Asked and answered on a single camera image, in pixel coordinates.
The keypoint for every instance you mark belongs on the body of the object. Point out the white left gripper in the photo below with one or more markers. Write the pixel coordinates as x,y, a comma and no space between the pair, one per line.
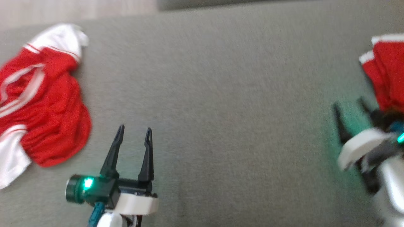
104,190

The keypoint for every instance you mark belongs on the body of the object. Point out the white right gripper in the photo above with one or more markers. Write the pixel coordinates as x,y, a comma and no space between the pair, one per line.
359,145

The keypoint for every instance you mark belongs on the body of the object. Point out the red white sports shorts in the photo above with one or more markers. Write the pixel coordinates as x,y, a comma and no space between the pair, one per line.
389,72

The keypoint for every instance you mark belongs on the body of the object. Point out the red white basketball jersey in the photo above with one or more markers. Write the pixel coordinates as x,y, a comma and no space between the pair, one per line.
53,126

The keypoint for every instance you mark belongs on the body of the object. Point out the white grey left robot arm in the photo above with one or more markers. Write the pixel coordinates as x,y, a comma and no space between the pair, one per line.
109,220

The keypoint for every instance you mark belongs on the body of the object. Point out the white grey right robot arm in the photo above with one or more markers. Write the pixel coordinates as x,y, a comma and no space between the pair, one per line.
391,189

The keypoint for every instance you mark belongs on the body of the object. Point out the large grey sofa seat cushion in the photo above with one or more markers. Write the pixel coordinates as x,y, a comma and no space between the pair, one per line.
221,110

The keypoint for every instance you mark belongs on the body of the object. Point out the small grey sofa cushion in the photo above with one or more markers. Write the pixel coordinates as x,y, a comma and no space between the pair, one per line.
189,3

